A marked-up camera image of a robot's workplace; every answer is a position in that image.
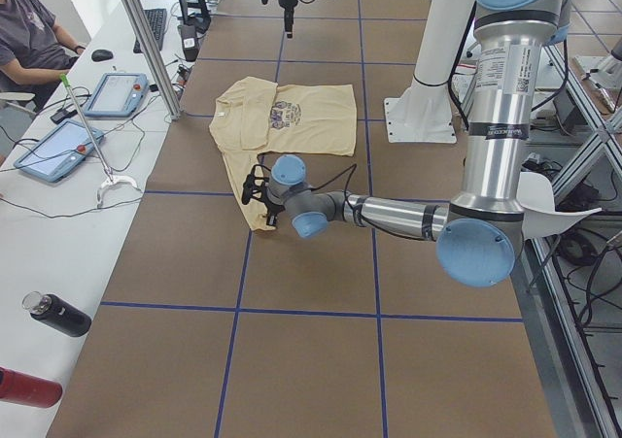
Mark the white plastic chair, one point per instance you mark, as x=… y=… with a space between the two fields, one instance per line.
x=541 y=219

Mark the black water bottle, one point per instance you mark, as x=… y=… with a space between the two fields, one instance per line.
x=54 y=312

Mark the far blue teach pendant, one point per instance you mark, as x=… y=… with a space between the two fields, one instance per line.
x=117 y=95

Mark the metal reacher stick green tip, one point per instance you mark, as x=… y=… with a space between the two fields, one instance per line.
x=112 y=179

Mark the pale yellow printed t-shirt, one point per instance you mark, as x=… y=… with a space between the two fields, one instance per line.
x=256 y=116

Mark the black computer mouse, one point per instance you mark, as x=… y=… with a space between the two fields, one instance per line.
x=101 y=55

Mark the seated person grey shirt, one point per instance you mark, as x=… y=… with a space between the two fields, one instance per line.
x=35 y=50

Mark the near blue teach pendant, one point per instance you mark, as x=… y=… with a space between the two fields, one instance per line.
x=57 y=154

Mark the blue teach pendant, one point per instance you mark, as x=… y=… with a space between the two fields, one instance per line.
x=57 y=154
x=117 y=95

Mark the red water bottle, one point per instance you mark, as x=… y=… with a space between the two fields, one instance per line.
x=23 y=389

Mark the black keyboard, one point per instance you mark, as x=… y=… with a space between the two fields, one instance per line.
x=156 y=19

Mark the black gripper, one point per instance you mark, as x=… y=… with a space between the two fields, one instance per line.
x=287 y=0
x=273 y=210

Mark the small black phone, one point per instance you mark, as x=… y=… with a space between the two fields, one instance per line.
x=62 y=115

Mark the black power adapter label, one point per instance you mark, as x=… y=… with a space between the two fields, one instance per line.
x=189 y=41

